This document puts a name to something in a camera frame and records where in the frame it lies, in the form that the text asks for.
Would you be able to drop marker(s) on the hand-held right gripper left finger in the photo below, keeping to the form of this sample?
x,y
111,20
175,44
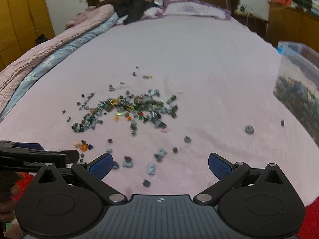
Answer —
x,y
101,165

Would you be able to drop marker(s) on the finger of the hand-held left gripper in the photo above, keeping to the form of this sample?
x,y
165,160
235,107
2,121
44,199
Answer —
x,y
28,146
71,156

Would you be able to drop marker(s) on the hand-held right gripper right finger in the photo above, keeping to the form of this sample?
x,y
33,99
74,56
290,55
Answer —
x,y
219,165

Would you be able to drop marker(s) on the small toy bricks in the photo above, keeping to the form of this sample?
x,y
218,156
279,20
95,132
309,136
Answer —
x,y
129,104

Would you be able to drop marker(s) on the heap of colourful toy bricks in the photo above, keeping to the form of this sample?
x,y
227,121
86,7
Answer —
x,y
296,92

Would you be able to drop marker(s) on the clear plastic storage bin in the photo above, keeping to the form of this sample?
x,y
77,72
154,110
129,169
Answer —
x,y
296,54

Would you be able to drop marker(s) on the person's left hand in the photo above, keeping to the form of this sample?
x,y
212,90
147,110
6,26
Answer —
x,y
7,186

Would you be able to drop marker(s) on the pink bed sheet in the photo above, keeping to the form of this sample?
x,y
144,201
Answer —
x,y
199,67

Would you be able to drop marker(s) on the small black bag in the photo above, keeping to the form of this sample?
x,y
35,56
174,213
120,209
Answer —
x,y
41,39

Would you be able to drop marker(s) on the yellow wooden wardrobe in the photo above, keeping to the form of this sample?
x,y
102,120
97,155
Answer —
x,y
20,17

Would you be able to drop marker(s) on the pink plush toy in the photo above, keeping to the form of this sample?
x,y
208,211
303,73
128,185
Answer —
x,y
74,21

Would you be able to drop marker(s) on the dark wooden nightstand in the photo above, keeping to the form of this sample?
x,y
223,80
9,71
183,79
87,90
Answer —
x,y
254,26

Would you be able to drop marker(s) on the wooden dresser cabinet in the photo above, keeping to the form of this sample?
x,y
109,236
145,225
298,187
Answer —
x,y
281,25

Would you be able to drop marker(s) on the white power strip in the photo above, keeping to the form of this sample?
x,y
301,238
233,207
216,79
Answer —
x,y
241,10

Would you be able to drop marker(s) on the purple embroidered pillow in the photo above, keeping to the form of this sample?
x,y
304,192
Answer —
x,y
194,8

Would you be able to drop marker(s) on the white purple-frilled pillow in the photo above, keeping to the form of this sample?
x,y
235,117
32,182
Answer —
x,y
152,13

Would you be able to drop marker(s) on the black garment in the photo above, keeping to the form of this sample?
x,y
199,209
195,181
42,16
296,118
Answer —
x,y
134,8

